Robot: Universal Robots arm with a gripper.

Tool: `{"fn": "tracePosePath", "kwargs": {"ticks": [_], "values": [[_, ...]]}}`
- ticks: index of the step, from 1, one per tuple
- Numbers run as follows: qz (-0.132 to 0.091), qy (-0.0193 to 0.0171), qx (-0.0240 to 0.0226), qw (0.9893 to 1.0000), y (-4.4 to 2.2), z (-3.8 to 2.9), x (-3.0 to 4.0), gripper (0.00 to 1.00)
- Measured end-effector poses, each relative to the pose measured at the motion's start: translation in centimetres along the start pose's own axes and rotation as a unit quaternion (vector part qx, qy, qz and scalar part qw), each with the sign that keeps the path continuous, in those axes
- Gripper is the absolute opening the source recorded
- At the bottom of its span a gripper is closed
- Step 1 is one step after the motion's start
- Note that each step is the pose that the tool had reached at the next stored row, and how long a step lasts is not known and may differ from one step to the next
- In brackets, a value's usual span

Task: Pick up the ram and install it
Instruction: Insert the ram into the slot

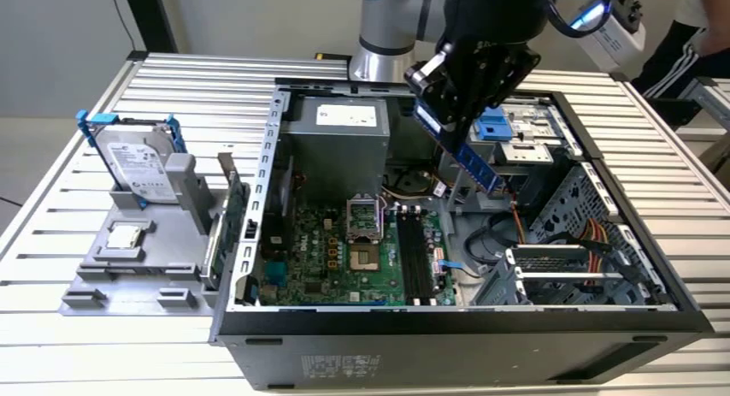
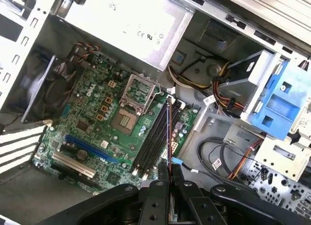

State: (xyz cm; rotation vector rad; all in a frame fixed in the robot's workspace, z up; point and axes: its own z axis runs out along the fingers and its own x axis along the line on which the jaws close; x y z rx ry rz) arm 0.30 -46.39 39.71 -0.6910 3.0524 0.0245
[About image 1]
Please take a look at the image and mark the blue RAM stick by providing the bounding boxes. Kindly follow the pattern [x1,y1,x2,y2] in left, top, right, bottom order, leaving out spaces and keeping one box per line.
[413,99,507,197]

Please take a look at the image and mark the grey metal drive cage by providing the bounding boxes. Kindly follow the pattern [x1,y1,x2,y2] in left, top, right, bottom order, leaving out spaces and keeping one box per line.
[435,97,586,213]

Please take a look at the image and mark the orange wire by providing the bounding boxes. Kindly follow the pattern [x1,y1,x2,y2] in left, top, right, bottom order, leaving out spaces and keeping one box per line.
[509,202,527,246]

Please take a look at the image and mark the metal socket cover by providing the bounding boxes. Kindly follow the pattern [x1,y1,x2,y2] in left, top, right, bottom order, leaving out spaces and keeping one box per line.
[344,192,383,243]

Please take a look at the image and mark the grey power supply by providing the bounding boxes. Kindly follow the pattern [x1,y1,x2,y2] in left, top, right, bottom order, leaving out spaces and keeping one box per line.
[279,97,392,200]

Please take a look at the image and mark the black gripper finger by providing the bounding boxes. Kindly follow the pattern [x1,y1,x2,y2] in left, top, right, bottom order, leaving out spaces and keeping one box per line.
[402,48,479,133]
[471,44,543,120]

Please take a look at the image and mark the hard disk in blue carrier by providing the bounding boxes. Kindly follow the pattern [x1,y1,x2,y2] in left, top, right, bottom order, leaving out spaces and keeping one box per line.
[75,111,187,211]

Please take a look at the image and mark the blue expansion slot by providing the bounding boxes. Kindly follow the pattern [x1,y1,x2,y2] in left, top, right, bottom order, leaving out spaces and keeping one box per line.
[295,300,392,307]

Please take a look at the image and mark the thick black cable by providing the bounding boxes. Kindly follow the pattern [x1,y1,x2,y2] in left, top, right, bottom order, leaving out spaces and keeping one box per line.
[462,210,518,267]

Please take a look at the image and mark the black frame post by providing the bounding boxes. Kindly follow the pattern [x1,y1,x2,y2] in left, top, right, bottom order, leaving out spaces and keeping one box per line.
[122,0,179,54]

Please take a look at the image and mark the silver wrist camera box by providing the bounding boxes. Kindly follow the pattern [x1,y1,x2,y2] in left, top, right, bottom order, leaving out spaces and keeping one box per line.
[571,0,650,71]

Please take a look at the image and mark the silver CPU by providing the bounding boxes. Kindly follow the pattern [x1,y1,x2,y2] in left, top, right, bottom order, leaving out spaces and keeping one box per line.
[106,226,143,251]

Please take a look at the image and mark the person in white shirt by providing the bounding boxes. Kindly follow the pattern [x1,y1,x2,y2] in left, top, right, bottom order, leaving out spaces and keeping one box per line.
[630,0,730,100]

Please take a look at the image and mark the grey parts rack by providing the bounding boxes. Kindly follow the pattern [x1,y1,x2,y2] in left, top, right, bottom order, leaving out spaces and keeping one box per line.
[56,154,252,320]

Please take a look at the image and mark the black camera cable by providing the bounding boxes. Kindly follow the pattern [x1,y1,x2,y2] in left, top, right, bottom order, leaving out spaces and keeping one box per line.
[546,0,621,41]

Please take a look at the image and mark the black PC case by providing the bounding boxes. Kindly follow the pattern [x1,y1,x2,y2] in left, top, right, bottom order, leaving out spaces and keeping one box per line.
[208,77,718,391]

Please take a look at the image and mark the CPU socket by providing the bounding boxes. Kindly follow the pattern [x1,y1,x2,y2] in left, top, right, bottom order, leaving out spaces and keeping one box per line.
[346,240,383,274]

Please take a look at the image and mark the black round fan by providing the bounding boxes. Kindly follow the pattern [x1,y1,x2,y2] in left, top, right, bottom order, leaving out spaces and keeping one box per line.
[382,164,450,200]

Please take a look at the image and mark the blue plastic drive latch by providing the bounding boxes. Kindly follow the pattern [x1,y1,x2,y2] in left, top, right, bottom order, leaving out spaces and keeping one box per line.
[475,106,513,141]

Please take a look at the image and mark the green motherboard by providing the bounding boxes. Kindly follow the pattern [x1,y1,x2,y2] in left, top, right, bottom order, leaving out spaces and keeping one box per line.
[254,203,458,307]

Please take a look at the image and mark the red yellow wire bundle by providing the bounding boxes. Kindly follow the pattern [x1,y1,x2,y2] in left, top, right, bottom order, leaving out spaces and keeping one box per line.
[578,218,611,288]

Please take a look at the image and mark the green graphics card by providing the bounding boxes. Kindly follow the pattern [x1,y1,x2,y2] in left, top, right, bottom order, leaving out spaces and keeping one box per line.
[203,153,254,293]

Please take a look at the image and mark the metal disk bay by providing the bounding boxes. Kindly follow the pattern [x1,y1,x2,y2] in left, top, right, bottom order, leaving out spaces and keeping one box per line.
[473,241,671,307]

